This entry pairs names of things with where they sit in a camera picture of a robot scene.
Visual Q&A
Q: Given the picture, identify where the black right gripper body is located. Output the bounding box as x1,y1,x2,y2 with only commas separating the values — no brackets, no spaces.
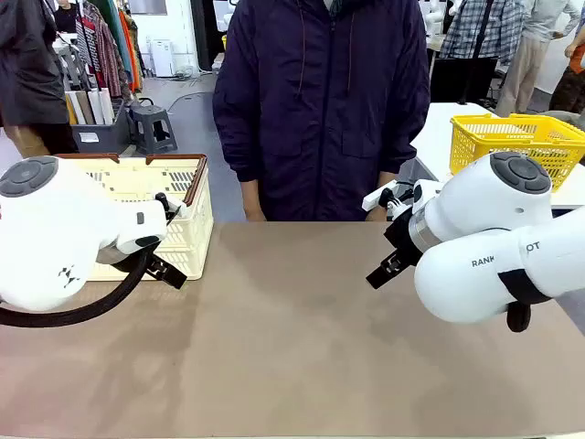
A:
383,213,420,272

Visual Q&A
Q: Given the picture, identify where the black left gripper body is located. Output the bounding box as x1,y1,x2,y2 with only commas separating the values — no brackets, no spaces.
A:
107,241,159,275

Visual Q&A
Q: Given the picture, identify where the person's right forearm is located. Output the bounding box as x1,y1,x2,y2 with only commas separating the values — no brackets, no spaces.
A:
240,179,263,205

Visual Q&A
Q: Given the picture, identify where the yellow plastic shopping basket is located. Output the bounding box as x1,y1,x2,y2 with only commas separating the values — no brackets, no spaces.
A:
450,112,585,193

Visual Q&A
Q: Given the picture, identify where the person's right hand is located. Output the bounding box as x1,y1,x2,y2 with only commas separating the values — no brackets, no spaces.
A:
242,200,268,223

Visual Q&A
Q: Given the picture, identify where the cream crate with brown rim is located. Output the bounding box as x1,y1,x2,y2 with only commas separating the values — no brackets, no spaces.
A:
58,153,215,282

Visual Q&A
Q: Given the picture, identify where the white side table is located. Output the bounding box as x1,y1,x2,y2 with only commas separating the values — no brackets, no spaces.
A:
409,102,585,211

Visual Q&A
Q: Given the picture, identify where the grey storage bin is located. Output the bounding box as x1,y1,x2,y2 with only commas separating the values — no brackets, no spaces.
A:
65,89,133,155

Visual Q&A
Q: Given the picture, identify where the grey plastic stool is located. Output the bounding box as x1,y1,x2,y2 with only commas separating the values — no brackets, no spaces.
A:
129,104,179,155

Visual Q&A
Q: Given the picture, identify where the person in navy jacket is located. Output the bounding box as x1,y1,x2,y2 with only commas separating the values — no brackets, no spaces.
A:
212,0,431,223

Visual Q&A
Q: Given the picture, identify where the white air purifier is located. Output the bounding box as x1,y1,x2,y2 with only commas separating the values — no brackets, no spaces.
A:
149,38,176,78

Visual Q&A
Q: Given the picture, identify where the orange hanging garment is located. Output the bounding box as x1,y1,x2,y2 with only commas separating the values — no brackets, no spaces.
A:
119,8,142,92

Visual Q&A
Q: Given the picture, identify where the striped hanging garment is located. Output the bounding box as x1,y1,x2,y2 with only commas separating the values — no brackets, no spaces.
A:
75,2,123,100

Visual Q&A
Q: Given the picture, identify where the bystander in dark jacket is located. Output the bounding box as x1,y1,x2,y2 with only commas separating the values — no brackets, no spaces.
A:
0,0,81,159

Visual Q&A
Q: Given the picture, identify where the bystander in grey shirt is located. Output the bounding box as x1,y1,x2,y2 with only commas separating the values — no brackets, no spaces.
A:
495,0,582,118

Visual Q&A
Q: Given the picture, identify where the bystander in plaid shirt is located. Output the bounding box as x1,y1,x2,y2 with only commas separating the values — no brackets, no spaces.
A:
441,0,527,65

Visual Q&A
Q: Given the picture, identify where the bystander in orange vest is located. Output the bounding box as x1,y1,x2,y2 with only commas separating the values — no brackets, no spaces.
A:
548,29,585,115

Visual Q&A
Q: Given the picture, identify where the teal hanging garment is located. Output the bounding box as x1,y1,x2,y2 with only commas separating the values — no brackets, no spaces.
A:
98,0,133,83

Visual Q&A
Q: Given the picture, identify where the distant person in black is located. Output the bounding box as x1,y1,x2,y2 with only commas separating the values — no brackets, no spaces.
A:
53,0,80,34

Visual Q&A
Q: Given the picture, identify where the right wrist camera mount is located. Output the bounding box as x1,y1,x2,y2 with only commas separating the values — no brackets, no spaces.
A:
362,179,442,217

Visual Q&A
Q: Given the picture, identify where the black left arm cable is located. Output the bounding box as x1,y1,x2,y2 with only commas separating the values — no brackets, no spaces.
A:
0,249,159,328

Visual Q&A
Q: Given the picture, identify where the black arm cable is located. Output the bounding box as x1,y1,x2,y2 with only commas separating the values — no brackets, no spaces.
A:
0,249,159,328
496,269,555,334

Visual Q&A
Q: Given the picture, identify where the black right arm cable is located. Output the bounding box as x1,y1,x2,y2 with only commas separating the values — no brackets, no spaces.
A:
496,269,555,334

